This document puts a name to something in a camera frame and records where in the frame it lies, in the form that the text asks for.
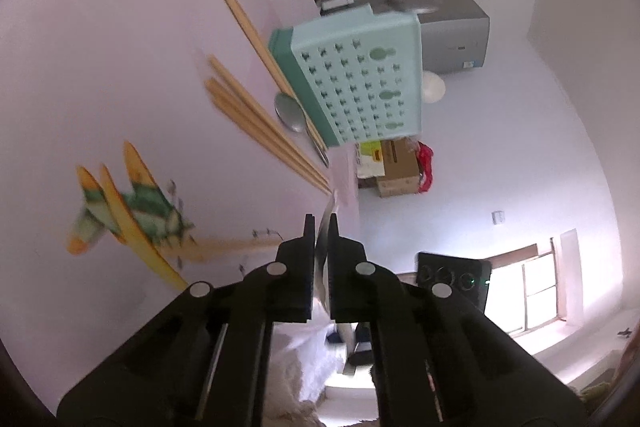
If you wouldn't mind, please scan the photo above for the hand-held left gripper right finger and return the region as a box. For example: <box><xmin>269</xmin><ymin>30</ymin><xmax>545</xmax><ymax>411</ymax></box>
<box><xmin>327</xmin><ymin>213</ymin><xmax>587</xmax><ymax>427</ymax></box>

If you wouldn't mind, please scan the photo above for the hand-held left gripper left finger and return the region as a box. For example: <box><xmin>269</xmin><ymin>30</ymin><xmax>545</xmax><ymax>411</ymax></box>
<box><xmin>56</xmin><ymin>213</ymin><xmax>317</xmax><ymax>427</ymax></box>

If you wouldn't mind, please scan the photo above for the kitchen knife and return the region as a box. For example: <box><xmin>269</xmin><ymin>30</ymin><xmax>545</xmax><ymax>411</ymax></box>
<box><xmin>314</xmin><ymin>189</ymin><xmax>341</xmax><ymax>315</ymax></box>

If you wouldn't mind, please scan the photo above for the mint green utensil holder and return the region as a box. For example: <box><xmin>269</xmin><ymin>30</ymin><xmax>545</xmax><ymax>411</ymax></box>
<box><xmin>267</xmin><ymin>4</ymin><xmax>426</xmax><ymax>148</ymax></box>

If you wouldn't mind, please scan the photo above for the window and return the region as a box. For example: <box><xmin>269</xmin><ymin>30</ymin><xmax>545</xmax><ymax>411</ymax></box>
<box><xmin>487</xmin><ymin>244</ymin><xmax>568</xmax><ymax>335</ymax></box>

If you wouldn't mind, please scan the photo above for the white fluffy cloth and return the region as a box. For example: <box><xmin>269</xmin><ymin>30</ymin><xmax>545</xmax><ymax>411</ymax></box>
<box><xmin>264</xmin><ymin>322</ymin><xmax>327</xmax><ymax>427</ymax></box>

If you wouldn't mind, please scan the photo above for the small red plastic bag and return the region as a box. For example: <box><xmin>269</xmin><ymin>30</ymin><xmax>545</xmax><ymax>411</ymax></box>
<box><xmin>415</xmin><ymin>142</ymin><xmax>436</xmax><ymax>194</ymax></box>

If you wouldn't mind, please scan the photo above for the open cardboard box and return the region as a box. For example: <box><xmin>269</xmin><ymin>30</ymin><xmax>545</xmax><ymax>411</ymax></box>
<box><xmin>377</xmin><ymin>138</ymin><xmax>421</xmax><ymax>198</ymax></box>

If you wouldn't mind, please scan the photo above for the yellow and white rice bag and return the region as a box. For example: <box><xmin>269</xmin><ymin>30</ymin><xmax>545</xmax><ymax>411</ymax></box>
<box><xmin>356</xmin><ymin>141</ymin><xmax>383</xmax><ymax>180</ymax></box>

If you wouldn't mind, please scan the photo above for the metal spoon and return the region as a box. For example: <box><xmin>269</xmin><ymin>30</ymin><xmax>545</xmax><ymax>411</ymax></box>
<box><xmin>273</xmin><ymin>90</ymin><xmax>331</xmax><ymax>168</ymax></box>

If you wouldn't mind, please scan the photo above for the green knitted cloth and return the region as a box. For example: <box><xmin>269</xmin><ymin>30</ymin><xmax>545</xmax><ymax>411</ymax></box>
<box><xmin>575</xmin><ymin>379</ymin><xmax>616</xmax><ymax>408</ymax></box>

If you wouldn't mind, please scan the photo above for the grey refrigerator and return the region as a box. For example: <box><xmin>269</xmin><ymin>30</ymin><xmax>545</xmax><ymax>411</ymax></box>
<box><xmin>367</xmin><ymin>0</ymin><xmax>491</xmax><ymax>75</ymax></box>

